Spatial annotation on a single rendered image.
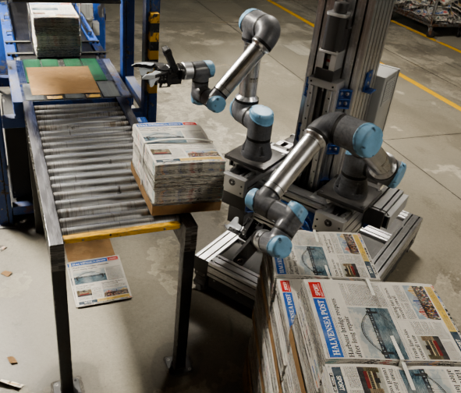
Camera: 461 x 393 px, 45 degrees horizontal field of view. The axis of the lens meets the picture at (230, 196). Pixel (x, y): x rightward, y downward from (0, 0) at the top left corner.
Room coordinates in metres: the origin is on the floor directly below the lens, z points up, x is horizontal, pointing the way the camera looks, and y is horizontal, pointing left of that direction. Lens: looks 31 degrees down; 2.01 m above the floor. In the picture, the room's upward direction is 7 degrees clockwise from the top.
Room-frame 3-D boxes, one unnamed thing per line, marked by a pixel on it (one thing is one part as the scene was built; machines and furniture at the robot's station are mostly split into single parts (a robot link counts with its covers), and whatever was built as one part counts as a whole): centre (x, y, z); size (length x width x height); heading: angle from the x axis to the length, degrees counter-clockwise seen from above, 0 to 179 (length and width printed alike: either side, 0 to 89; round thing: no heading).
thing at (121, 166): (2.13, 0.59, 0.77); 0.47 x 0.05 x 0.05; 115
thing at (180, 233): (2.35, 0.41, 0.74); 1.34 x 0.05 x 0.12; 25
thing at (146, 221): (1.72, 0.40, 0.77); 0.47 x 0.05 x 0.05; 115
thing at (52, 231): (2.14, 0.87, 0.74); 1.34 x 0.05 x 0.12; 25
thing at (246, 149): (2.39, -0.10, 0.87); 0.15 x 0.15 x 0.10
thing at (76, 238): (1.64, 0.37, 0.81); 0.43 x 0.03 x 0.02; 115
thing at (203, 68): (2.36, 0.19, 1.21); 0.11 x 0.08 x 0.09; 124
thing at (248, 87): (2.51, -0.03, 1.19); 0.15 x 0.12 x 0.55; 34
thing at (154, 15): (3.03, 0.52, 1.05); 0.05 x 0.05 x 0.45; 25
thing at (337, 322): (1.07, -0.43, 0.95); 0.38 x 0.29 x 0.23; 98
